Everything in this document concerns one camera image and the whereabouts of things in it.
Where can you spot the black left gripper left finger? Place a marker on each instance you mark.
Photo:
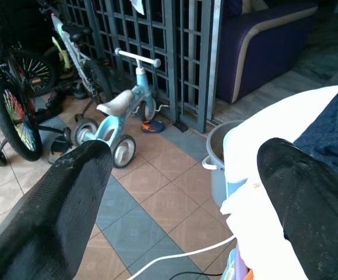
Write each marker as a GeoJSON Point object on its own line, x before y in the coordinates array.
{"type": "Point", "coordinates": [49, 210]}

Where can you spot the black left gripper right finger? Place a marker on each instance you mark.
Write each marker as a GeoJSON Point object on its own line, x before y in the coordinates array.
{"type": "Point", "coordinates": [309, 198]}

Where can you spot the dark sandal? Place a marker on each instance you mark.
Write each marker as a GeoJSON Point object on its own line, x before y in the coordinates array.
{"type": "Point", "coordinates": [59, 150]}

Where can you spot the dark blue cloth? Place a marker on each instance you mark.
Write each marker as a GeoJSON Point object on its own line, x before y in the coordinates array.
{"type": "Point", "coordinates": [332, 131]}

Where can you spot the black children's bicycle colourful spokes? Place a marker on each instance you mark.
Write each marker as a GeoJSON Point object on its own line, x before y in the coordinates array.
{"type": "Point", "coordinates": [14, 116]}

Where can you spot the light blue toddler balance bike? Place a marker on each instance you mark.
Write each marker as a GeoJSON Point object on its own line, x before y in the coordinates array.
{"type": "Point", "coordinates": [119, 116]}

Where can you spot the orange and blue child shoe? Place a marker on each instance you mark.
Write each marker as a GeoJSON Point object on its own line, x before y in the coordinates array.
{"type": "Point", "coordinates": [153, 127]}

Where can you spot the black bicycle with thin spokes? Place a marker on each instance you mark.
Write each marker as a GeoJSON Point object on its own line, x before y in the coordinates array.
{"type": "Point", "coordinates": [36, 73]}

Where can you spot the white and green bicycle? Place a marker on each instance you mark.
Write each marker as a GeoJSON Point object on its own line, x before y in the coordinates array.
{"type": "Point", "coordinates": [78, 64]}

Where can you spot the dark purple sofa beige trim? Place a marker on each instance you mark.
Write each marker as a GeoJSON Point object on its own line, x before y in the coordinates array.
{"type": "Point", "coordinates": [259, 49]}

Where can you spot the grey metal folding gate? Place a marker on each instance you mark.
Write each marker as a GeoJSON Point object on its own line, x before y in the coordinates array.
{"type": "Point", "coordinates": [160, 52]}

